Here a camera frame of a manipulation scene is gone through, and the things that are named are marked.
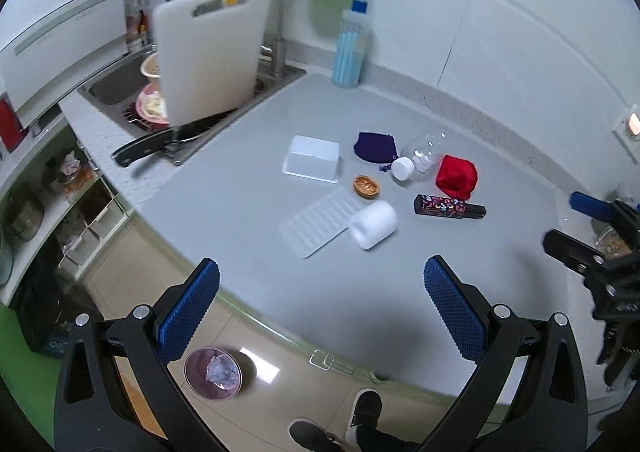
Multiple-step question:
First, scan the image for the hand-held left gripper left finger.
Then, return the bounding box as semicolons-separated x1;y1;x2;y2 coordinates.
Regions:
54;258;236;452

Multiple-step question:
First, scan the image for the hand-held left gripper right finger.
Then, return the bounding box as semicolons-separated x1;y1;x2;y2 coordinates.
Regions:
415;255;588;452

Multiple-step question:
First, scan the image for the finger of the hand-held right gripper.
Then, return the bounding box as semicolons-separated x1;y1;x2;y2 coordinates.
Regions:
542;228;610;279
570;191;640;245

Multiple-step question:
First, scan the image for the pink round trash bin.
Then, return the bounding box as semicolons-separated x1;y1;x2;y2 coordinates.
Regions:
183;347;244;400

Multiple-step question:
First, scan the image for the black patterned long box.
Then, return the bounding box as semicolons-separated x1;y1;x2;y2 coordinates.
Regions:
413;194;487;220

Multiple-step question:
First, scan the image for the red cloth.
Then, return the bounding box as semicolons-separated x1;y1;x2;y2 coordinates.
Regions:
435;155;478;201

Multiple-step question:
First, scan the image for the white ribbed plastic tray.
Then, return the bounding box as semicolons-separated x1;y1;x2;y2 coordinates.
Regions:
278;187;366;260

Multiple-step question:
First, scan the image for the brown walnut shell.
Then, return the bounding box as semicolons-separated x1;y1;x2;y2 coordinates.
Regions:
352;175;382;197

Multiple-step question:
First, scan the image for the white plastic box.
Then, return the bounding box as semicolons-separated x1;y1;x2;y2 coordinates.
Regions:
282;135;341;183

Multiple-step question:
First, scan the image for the glass bowl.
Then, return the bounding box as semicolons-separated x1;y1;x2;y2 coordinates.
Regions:
592;219;633;260

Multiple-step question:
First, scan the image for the crumpled clear plastic wrapper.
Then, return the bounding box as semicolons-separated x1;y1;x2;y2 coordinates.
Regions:
206;355;240;389

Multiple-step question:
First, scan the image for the white storage bin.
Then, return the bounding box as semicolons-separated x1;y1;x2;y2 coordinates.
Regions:
57;227;98;267
82;204;126;239

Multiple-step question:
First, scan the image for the black white-soled shoe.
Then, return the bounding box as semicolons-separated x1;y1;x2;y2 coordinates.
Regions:
288;421;341;452
346;388;383;443

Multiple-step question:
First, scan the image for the person's dark trouser leg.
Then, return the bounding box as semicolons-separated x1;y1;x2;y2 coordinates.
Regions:
357;427;418;452

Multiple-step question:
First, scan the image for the clear bottle with white cap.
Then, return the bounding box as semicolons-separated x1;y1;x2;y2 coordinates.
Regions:
391;133;447;181

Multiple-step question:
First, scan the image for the white open shelf unit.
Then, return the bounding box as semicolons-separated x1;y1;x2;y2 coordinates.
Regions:
0;122;136;303

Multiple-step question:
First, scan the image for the purple cloth pouch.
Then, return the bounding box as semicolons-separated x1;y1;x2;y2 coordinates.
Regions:
353;132;399;165

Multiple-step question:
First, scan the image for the packaged food on shelf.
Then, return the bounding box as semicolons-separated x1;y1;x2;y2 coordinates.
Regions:
47;152;96;195

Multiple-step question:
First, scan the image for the steel pot with lid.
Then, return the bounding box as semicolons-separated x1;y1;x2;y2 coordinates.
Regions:
2;199;43;243

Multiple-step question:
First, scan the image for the red plate with food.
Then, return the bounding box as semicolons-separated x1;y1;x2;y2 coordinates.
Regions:
136;83;172;125

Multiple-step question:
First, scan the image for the stainless steel sink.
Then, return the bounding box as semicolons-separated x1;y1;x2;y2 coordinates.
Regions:
77;44;307;167

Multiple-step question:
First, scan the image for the white plastic cutting board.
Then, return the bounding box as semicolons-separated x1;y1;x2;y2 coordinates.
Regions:
151;0;277;127

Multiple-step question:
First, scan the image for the red jug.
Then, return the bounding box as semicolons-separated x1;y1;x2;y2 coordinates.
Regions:
0;99;26;153

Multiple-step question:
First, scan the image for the arched steel faucet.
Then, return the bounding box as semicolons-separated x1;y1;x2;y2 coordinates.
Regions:
228;0;290;80

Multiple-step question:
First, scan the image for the blue-capped plastic bottle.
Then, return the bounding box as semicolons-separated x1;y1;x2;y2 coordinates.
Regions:
331;0;372;88

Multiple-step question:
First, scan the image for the red sauce bottle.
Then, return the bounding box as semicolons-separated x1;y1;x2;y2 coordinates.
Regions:
125;6;150;52

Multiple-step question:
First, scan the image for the white countertop dishwasher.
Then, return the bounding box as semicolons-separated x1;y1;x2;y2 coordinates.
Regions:
0;0;126;127

